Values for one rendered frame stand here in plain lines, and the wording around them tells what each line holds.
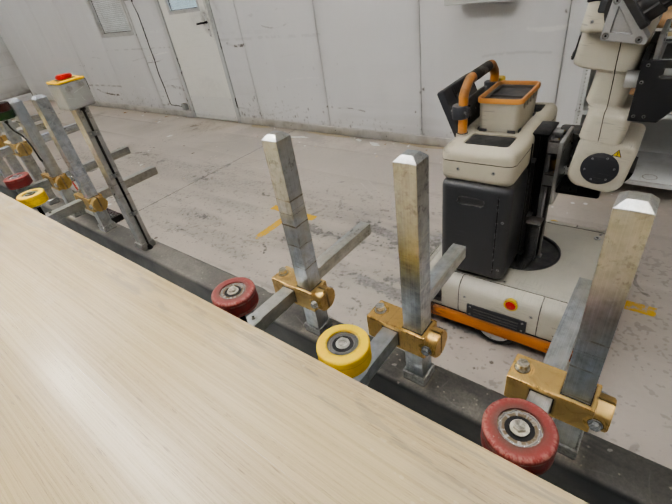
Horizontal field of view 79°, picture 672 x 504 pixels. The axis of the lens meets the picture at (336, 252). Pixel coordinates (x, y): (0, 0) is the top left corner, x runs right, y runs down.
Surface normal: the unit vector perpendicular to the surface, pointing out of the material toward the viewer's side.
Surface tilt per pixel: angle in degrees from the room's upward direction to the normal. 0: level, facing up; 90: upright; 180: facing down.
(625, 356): 0
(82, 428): 0
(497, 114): 92
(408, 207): 90
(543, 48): 90
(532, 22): 90
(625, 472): 0
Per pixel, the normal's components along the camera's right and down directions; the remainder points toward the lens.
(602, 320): -0.60, 0.52
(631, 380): -0.14, -0.81
